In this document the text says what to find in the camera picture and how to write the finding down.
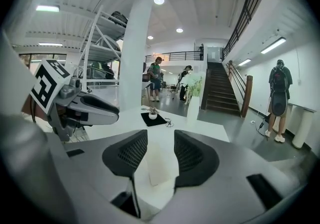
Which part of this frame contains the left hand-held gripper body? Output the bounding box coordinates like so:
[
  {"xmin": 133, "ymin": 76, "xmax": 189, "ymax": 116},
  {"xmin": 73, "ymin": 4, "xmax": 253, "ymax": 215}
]
[{"xmin": 28, "ymin": 58, "xmax": 89, "ymax": 143}]

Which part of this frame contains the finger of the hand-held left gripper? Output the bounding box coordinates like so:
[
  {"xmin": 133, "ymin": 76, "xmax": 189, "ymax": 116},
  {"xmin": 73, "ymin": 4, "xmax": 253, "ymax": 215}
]
[{"xmin": 66, "ymin": 92, "xmax": 120, "ymax": 126}]

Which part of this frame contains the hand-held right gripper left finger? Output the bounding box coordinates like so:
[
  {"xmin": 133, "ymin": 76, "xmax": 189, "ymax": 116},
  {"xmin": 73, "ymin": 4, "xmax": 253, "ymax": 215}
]
[{"xmin": 101, "ymin": 129, "xmax": 149, "ymax": 219}]

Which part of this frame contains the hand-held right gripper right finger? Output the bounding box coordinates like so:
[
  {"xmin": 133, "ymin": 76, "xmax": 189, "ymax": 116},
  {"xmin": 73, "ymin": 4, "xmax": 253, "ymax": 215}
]
[{"xmin": 173, "ymin": 129, "xmax": 221, "ymax": 189}]

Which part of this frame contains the black square mat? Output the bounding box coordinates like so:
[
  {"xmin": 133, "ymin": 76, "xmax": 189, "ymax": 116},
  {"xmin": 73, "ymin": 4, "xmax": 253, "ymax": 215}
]
[{"xmin": 140, "ymin": 111, "xmax": 168, "ymax": 127}]

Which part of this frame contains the small plant in white pot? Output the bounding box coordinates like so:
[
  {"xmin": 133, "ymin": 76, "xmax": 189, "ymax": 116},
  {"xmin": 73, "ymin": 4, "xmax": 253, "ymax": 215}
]
[{"xmin": 147, "ymin": 106, "xmax": 160, "ymax": 120}]

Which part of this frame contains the white vase with pale flowers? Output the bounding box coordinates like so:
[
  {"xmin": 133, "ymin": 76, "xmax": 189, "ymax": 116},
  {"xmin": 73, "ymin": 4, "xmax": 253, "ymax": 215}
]
[{"xmin": 185, "ymin": 71, "xmax": 204, "ymax": 129}]

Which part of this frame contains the white metal shelving rack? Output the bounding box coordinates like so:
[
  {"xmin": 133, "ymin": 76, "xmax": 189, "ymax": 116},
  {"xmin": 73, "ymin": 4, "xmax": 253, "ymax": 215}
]
[{"xmin": 76, "ymin": 5, "xmax": 129, "ymax": 94}]

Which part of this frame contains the dark wooden staircase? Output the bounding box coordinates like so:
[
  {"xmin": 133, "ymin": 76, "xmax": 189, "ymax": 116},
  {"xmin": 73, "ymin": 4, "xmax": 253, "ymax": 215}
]
[{"xmin": 200, "ymin": 60, "xmax": 254, "ymax": 118}]

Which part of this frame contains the black balcony railing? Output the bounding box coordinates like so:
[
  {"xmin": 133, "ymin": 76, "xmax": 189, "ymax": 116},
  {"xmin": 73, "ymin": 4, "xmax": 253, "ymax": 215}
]
[{"xmin": 144, "ymin": 50, "xmax": 204, "ymax": 63}]

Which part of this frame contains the black bag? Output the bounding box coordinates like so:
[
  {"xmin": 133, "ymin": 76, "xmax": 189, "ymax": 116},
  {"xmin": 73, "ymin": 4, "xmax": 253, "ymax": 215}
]
[{"xmin": 108, "ymin": 10, "xmax": 129, "ymax": 28}]

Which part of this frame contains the white cylindrical bin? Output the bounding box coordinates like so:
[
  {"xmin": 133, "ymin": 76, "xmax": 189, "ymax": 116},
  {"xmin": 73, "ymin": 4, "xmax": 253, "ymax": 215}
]
[{"xmin": 291, "ymin": 109, "xmax": 314, "ymax": 149}]

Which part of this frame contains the black floor cable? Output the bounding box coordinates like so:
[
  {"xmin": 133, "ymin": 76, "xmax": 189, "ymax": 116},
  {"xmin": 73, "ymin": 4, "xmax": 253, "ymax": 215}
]
[{"xmin": 250, "ymin": 115, "xmax": 271, "ymax": 141}]

